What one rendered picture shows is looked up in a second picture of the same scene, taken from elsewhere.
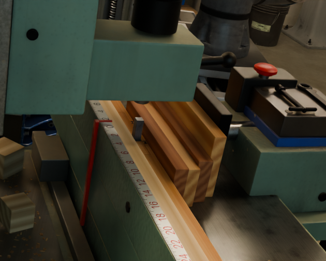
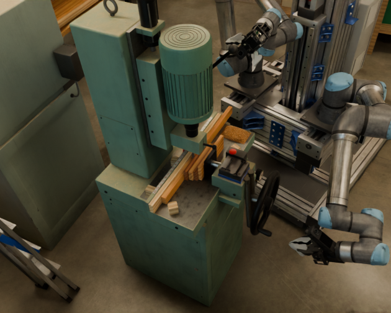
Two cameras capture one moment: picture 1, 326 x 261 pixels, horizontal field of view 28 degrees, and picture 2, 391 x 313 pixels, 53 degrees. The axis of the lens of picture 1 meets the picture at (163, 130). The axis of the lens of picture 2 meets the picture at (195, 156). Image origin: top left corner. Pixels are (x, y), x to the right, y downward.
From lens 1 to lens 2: 127 cm
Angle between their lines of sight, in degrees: 49
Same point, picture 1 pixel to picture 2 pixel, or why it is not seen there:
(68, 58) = (160, 138)
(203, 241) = (169, 190)
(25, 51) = (152, 134)
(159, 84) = (189, 148)
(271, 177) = (216, 182)
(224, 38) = (324, 114)
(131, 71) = (182, 143)
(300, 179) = (226, 187)
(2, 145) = not seen: hidden behind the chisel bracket
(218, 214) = (196, 185)
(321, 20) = not seen: outside the picture
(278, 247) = (197, 200)
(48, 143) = not seen: hidden behind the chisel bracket
